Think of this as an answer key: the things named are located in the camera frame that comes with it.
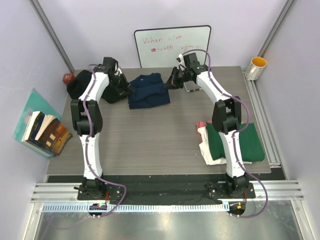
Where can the white perforated cable tray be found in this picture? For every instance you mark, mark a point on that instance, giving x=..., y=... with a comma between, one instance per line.
x=103, y=208

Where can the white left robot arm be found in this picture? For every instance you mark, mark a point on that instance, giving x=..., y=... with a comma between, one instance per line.
x=87, y=120

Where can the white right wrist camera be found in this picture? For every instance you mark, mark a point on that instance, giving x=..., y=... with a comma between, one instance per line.
x=181, y=63

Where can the folded pink t shirt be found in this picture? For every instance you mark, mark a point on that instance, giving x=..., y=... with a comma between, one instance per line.
x=201, y=128

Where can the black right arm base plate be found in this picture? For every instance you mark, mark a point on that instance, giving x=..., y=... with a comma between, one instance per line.
x=218, y=190

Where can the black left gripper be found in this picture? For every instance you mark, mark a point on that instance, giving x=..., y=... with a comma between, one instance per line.
x=126, y=88

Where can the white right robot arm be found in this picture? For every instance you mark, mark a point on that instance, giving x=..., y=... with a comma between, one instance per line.
x=226, y=117

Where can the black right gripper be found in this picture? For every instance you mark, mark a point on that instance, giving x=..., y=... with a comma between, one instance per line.
x=172, y=83

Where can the white mug yellow inside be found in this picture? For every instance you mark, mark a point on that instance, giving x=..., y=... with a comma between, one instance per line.
x=255, y=68

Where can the small whiteboard with red writing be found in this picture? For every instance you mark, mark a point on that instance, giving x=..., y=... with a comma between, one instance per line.
x=160, y=47

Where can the dark blue paperback book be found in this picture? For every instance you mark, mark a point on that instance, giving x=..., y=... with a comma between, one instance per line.
x=32, y=128

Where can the folded white t shirt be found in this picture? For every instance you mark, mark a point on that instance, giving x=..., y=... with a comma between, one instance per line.
x=206, y=153

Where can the black t shirt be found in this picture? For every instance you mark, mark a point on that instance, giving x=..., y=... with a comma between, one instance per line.
x=78, y=86

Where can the small red cube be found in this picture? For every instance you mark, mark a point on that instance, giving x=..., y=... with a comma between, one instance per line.
x=67, y=78

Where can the teal plastic folder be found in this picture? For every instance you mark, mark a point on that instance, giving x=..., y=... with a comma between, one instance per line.
x=35, y=102

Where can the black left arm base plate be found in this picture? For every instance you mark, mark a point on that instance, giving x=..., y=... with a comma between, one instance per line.
x=110, y=192

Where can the black wire stand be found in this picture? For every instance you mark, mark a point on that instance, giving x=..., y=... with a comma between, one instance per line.
x=190, y=86

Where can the brown cover paperback book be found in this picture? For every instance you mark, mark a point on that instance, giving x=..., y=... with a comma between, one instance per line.
x=53, y=135

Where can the navy blue t shirt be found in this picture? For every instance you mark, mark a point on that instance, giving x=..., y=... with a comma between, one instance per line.
x=149, y=91

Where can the folded green t shirt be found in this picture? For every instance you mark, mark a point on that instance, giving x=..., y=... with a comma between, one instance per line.
x=250, y=145

